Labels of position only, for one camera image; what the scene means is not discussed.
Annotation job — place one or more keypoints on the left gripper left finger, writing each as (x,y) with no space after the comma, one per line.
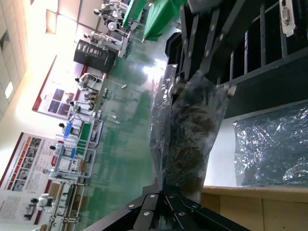
(139,209)

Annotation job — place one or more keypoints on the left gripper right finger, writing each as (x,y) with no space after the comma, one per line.
(187,214)

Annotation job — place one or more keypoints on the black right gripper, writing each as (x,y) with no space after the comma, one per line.
(204,6)

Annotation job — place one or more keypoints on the grey antistatic bag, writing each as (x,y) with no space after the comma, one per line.
(160,120)
(269,144)

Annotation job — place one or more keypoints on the open brown cardboard box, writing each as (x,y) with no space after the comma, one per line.
(264,209)

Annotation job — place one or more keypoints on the black slotted plastic container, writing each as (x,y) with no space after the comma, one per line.
(264,84)

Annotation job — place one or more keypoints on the green table cover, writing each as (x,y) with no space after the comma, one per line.
(158,19)
(134,12)

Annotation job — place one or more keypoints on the white robot workstation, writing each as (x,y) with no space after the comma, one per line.
(108,44)
(111,16)

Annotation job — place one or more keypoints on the small silver cylinder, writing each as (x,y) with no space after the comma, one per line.
(124,86)

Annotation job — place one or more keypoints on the black cabinet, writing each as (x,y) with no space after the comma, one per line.
(96,60)

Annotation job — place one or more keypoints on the info board with photo row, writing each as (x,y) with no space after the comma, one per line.
(29,163)

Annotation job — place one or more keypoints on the info board with grey diagrams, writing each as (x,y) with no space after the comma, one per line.
(14,209)

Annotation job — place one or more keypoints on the info board with dark photos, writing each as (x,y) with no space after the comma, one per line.
(57,81)

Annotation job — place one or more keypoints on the square ceiling light panel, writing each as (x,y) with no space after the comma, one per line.
(8,89)

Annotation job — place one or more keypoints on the white tube frame workbench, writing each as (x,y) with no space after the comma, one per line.
(62,216)
(72,192)

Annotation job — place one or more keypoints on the white frame shelf blue tray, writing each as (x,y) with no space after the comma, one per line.
(73,154)

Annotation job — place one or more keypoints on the white frame shelf green panel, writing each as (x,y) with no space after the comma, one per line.
(86,132)

